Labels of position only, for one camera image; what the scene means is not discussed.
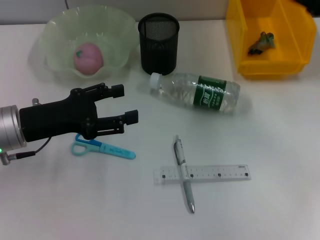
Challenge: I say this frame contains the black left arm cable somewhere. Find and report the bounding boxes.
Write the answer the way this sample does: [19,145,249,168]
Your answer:
[0,137,51,166]

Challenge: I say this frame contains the silver ballpoint pen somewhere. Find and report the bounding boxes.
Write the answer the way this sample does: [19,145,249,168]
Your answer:
[173,134,196,214]

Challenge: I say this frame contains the clear bottle with green label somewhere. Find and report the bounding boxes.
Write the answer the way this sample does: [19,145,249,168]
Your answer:
[149,72,241,116]

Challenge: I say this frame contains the black mesh pen cup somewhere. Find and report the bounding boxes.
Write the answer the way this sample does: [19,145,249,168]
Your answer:
[138,13,181,76]

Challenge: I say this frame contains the blue and teal scissors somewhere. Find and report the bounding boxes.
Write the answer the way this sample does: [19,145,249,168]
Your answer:
[70,133,137,160]

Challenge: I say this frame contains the pink toy peach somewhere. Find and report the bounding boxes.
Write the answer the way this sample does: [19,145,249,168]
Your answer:
[73,42,105,76]

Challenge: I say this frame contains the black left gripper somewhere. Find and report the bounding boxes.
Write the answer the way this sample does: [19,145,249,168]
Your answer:
[19,82,139,143]

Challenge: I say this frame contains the yellow plastic bin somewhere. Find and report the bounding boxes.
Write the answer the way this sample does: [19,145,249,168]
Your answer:
[226,0,318,80]

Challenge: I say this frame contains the clear plastic ruler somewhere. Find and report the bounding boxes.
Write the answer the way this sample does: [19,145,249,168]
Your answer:
[153,164,252,186]

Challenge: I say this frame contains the translucent green fruit bowl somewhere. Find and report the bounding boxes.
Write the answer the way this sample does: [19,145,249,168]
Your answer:
[28,6,141,81]

